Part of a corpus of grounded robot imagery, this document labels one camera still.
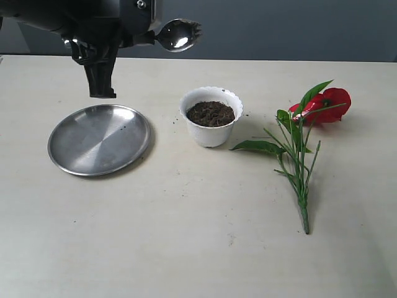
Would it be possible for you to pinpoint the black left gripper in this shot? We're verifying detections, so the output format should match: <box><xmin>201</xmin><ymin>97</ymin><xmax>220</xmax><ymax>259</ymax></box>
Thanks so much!
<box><xmin>61</xmin><ymin>1</ymin><xmax>163</xmax><ymax>99</ymax></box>

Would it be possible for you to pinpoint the steel spork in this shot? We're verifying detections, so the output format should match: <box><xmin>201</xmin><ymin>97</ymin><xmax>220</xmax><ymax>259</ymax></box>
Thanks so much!
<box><xmin>153</xmin><ymin>19</ymin><xmax>202</xmax><ymax>53</ymax></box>

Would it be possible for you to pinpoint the white plastic flower pot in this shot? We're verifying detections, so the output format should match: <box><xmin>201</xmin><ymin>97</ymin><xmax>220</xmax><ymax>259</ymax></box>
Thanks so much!
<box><xmin>179</xmin><ymin>86</ymin><xmax>243</xmax><ymax>148</ymax></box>

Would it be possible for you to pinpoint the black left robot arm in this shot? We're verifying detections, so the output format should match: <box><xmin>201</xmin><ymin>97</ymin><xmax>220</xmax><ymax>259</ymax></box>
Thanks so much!
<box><xmin>1</xmin><ymin>0</ymin><xmax>163</xmax><ymax>99</ymax></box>

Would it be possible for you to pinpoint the dark brown potting soil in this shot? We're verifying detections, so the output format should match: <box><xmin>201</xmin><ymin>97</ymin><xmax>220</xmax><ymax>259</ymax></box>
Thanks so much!
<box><xmin>186</xmin><ymin>101</ymin><xmax>235</xmax><ymax>127</ymax></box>

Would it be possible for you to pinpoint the artificial red flower stem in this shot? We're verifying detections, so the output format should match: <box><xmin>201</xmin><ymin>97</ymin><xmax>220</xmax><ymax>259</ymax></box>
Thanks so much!
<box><xmin>232</xmin><ymin>81</ymin><xmax>352</xmax><ymax>235</ymax></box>

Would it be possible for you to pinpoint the round steel plate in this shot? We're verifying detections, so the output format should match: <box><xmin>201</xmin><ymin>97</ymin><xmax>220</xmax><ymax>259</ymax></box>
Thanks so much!
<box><xmin>47</xmin><ymin>104</ymin><xmax>153</xmax><ymax>177</ymax></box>

